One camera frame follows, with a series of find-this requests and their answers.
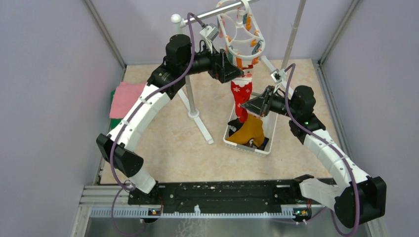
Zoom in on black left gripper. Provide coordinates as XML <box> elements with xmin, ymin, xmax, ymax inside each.
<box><xmin>180</xmin><ymin>38</ymin><xmax>243</xmax><ymax>82</ymax></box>

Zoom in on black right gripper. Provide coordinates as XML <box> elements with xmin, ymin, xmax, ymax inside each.
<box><xmin>242</xmin><ymin>85</ymin><xmax>298</xmax><ymax>119</ymax></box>

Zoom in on black sock with blue pattern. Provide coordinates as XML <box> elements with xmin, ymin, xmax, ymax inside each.
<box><xmin>245</xmin><ymin>137</ymin><xmax>270</xmax><ymax>151</ymax></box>

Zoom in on black sock with grey pattern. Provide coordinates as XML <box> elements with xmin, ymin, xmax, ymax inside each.
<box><xmin>227</xmin><ymin>118</ymin><xmax>244</xmax><ymax>137</ymax></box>

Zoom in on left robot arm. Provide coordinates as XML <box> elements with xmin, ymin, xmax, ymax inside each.
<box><xmin>96</xmin><ymin>34</ymin><xmax>244</xmax><ymax>204</ymax></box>

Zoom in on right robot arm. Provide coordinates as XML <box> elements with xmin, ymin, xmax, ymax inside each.
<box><xmin>241</xmin><ymin>85</ymin><xmax>387</xmax><ymax>228</ymax></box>

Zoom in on white round clip hanger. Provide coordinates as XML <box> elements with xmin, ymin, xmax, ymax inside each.
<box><xmin>216</xmin><ymin>0</ymin><xmax>266</xmax><ymax>69</ymax></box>

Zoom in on white perforated plastic basket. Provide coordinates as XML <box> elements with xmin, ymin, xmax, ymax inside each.
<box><xmin>223</xmin><ymin>103</ymin><xmax>278</xmax><ymax>157</ymax></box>

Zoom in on white clothes rack stand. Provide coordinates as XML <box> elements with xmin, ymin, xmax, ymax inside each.
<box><xmin>170</xmin><ymin>0</ymin><xmax>308</xmax><ymax>145</ymax></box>

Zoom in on pink folded cloth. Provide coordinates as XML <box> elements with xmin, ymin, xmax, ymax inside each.
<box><xmin>109</xmin><ymin>82</ymin><xmax>147</xmax><ymax>119</ymax></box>

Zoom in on green folded cloth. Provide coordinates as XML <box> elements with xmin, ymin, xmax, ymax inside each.
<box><xmin>110</xmin><ymin>90</ymin><xmax>122</xmax><ymax>130</ymax></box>

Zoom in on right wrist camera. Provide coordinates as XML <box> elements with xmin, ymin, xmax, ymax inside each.
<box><xmin>270</xmin><ymin>69</ymin><xmax>287</xmax><ymax>90</ymax></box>

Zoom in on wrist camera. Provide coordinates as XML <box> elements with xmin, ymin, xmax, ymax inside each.
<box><xmin>200</xmin><ymin>23</ymin><xmax>219</xmax><ymax>41</ymax></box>
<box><xmin>270</xmin><ymin>69</ymin><xmax>287</xmax><ymax>90</ymax></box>

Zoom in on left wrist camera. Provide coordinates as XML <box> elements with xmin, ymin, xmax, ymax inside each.
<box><xmin>200</xmin><ymin>23</ymin><xmax>219</xmax><ymax>41</ymax></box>

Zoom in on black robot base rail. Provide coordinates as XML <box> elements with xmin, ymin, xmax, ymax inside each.
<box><xmin>127</xmin><ymin>180</ymin><xmax>316</xmax><ymax>222</ymax></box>

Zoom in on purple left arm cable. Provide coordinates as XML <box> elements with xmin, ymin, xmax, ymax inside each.
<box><xmin>109</xmin><ymin>12</ymin><xmax>207</xmax><ymax>236</ymax></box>

